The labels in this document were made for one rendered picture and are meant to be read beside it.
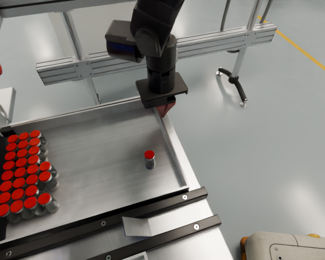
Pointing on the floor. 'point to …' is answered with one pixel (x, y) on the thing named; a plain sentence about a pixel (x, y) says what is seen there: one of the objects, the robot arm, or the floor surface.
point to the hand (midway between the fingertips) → (161, 113)
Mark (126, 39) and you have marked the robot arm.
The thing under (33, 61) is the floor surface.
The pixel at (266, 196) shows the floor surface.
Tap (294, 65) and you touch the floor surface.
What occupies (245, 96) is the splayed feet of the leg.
